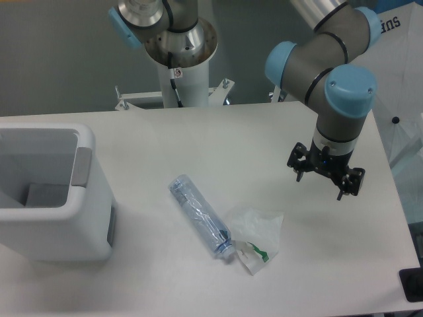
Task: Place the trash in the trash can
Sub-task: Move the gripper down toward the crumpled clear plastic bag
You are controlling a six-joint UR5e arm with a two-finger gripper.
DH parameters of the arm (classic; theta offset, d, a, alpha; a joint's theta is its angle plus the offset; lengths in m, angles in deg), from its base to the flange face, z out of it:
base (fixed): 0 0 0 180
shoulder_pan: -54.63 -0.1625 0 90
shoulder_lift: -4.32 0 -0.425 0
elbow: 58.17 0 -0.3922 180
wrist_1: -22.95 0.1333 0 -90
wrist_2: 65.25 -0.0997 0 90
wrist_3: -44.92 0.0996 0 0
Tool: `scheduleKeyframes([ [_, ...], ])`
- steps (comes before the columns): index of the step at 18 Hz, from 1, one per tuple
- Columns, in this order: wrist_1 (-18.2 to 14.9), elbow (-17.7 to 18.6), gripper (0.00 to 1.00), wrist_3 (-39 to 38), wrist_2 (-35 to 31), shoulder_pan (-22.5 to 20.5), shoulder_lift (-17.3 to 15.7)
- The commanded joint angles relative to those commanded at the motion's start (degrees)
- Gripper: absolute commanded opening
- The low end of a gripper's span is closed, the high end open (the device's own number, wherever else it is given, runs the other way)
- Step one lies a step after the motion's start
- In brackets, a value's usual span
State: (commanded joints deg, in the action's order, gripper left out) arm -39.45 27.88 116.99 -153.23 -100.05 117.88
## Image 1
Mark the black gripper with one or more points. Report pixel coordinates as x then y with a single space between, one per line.
331 166

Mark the clear plastic wrapper green print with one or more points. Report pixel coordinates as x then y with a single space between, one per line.
256 234

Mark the clear crushed plastic bottle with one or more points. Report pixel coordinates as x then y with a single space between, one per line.
213 231

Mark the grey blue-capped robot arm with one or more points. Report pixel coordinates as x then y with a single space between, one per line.
319 74

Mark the white grey trash can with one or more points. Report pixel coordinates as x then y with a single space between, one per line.
56 203

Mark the white umbrella with lettering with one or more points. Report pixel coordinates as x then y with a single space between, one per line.
396 61

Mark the black device at table edge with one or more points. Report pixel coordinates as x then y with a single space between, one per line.
411 280

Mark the white metal base frame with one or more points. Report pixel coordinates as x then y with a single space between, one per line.
219 95

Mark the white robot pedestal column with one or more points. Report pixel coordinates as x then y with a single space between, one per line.
182 61

